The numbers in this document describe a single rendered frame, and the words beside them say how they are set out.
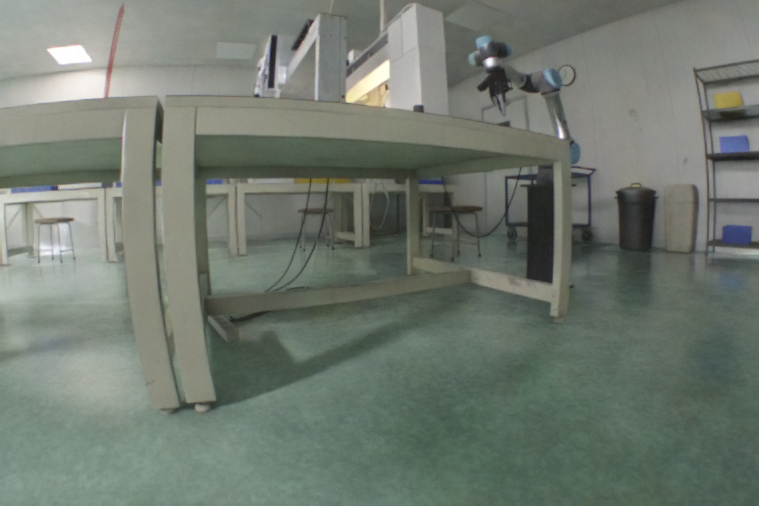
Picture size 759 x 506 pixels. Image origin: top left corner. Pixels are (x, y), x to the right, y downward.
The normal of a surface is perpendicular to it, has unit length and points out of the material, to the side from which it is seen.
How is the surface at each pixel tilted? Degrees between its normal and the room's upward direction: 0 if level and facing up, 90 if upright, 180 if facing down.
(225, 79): 90
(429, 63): 90
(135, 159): 90
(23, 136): 90
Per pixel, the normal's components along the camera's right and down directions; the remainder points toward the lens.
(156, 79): 0.45, 0.04
